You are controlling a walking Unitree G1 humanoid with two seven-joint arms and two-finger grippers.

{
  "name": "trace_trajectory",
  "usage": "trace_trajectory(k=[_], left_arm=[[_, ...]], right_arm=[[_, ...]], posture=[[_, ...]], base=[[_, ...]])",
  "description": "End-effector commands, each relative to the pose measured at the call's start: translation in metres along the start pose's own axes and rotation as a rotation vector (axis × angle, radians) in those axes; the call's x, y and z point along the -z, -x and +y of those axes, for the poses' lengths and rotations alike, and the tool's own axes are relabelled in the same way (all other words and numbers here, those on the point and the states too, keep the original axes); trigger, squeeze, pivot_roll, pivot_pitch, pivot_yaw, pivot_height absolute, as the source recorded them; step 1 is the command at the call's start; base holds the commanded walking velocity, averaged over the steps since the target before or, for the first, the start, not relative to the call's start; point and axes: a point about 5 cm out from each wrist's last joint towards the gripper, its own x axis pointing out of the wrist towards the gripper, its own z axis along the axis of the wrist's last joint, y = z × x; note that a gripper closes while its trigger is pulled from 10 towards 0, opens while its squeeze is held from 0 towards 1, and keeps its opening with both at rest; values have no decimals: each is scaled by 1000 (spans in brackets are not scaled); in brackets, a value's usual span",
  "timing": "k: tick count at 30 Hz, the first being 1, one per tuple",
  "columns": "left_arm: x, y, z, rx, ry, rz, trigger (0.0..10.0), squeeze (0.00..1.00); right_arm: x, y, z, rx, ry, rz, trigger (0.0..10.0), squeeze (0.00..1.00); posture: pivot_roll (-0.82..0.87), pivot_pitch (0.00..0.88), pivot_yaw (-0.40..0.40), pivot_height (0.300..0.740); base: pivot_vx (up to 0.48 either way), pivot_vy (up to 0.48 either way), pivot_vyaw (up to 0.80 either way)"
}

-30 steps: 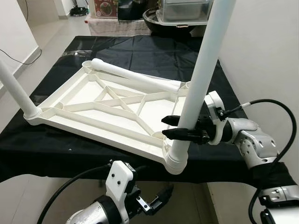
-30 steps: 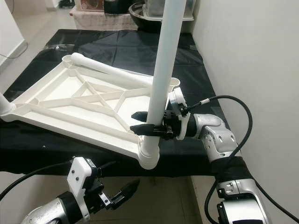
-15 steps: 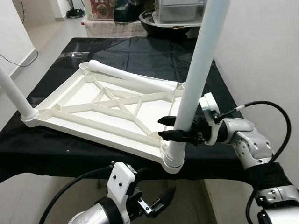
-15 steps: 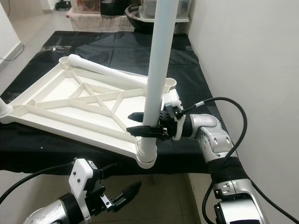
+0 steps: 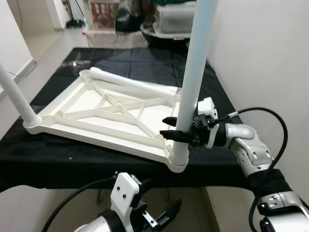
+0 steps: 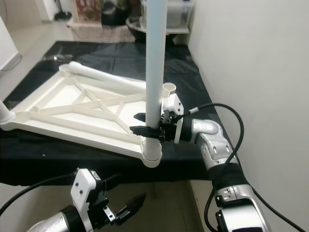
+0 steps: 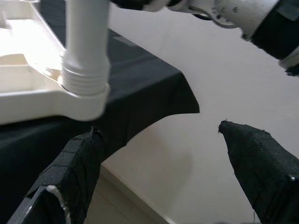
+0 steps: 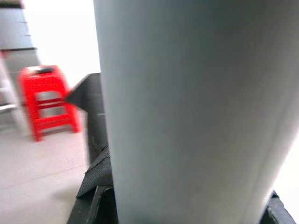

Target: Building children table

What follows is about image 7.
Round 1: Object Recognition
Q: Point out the white plastic table leg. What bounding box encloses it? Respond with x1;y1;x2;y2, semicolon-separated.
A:
59;0;112;96

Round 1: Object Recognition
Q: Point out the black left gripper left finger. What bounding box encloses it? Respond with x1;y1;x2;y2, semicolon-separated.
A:
7;126;106;224

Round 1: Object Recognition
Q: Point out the white plastic table top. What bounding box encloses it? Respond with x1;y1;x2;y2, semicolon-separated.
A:
0;0;111;126

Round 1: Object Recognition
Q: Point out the black tablecloth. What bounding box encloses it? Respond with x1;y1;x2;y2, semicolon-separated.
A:
0;0;201;206

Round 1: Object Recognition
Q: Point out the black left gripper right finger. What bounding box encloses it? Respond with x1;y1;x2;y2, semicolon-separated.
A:
217;119;299;224

